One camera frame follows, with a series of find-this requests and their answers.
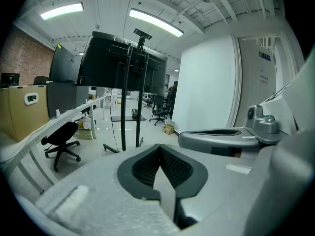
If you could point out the grey desk partition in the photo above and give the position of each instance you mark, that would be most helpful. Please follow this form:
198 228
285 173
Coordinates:
64 97

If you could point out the blue door sign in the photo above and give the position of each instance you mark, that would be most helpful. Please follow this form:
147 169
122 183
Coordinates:
264 56

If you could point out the white plastic bag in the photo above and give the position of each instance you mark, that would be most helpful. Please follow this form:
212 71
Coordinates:
86 123

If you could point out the small open cardboard box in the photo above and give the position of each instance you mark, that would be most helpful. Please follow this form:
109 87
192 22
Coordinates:
167 129

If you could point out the black TV floor stand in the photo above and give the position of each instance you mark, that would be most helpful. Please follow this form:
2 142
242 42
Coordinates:
123 122

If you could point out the white door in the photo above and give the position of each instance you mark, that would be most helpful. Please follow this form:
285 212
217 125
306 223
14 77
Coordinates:
253 95

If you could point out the black mesh office chair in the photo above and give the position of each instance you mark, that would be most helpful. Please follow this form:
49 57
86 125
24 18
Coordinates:
158 104

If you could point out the grey metal frame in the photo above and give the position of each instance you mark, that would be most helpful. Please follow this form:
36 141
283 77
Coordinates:
73 108

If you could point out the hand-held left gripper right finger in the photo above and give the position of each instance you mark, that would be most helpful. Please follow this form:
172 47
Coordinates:
221 193

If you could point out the black swivel office chair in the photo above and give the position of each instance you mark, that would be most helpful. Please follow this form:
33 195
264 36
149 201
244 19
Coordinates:
61 131

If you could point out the small black monitor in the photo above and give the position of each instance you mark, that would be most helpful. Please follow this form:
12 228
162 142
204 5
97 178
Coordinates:
9 79

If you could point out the green flat box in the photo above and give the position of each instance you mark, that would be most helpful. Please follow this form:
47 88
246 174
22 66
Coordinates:
83 133

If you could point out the long ceiling light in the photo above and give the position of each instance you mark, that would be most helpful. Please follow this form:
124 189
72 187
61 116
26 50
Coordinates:
157 22
61 10

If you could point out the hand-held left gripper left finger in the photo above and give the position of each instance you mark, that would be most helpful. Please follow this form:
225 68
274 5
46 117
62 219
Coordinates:
93 200

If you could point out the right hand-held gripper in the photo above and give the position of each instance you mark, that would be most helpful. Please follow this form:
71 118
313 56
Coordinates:
268 125

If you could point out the black flat display screen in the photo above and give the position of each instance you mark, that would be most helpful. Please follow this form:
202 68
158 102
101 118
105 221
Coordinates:
64 65

